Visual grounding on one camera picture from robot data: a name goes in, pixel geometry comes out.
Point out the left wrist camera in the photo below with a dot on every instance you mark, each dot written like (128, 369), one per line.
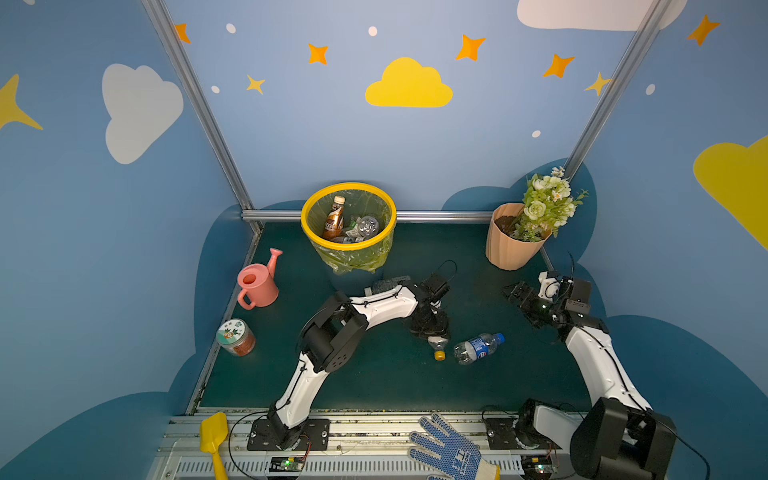
(436, 286)

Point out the white green artificial flowers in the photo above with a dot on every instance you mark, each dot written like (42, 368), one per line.
(548, 205)

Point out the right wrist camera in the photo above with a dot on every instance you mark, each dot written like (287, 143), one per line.
(549, 285)

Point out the right aluminium frame post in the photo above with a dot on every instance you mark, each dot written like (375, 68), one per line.
(640, 44)

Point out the aluminium back frame rail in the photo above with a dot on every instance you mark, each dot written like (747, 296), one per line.
(445, 217)

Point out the blue cap pepsi bottle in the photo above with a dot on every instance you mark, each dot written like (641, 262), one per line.
(477, 348)

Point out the aluminium frame post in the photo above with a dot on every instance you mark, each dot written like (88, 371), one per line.
(161, 20)
(640, 44)

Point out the clear crushed white cap bottle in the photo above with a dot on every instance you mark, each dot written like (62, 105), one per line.
(386, 284)

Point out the pink watering can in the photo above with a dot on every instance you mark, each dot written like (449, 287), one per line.
(257, 283)

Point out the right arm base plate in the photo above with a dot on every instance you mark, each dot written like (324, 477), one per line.
(507, 431)

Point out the left aluminium frame post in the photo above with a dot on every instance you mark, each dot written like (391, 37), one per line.
(161, 20)

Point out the white label square bottle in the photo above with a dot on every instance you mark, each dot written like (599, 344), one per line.
(362, 229)

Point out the pink ribbed flower pot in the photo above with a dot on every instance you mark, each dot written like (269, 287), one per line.
(504, 251)

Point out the brown coffee drink bottle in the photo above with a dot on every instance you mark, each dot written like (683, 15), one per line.
(334, 223)

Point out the yellow rim waste bin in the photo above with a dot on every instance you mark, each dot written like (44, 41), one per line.
(351, 267)

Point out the yellow toy shovel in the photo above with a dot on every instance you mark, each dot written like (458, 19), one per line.
(213, 432)

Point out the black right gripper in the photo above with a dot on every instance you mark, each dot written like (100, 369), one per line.
(527, 297)

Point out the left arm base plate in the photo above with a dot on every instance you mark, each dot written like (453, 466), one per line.
(271, 435)

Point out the round green lid jar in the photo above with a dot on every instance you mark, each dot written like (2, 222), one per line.
(236, 337)

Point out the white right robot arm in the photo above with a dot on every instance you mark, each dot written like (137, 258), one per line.
(621, 436)

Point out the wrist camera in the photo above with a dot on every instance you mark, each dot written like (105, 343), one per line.
(549, 285)
(436, 286)

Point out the yellow cap red label bottle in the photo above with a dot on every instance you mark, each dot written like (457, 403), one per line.
(439, 344)

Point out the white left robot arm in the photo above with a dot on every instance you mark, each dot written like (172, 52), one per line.
(329, 339)

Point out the blue dotted work glove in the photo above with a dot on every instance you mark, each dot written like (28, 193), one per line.
(443, 449)

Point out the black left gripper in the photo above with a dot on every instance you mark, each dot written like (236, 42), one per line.
(429, 323)

